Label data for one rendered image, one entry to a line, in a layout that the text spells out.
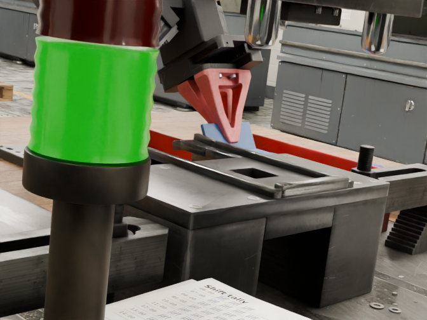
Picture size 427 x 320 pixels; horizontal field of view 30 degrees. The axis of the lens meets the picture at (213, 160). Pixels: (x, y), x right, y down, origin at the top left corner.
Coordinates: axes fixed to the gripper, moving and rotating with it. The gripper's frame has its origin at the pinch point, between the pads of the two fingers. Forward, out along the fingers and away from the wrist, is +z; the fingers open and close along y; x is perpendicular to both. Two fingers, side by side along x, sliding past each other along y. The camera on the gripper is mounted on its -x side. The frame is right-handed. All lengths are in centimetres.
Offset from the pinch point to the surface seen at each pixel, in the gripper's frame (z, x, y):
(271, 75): -213, 660, -515
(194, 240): 12.1, -29.8, 22.6
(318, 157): 4.6, 5.4, 6.2
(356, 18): -155, 449, -255
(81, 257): 13, -46, 34
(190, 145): 3.3, -15.9, 10.2
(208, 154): 4.7, -15.9, 11.9
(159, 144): -0.8, -6.1, -4.1
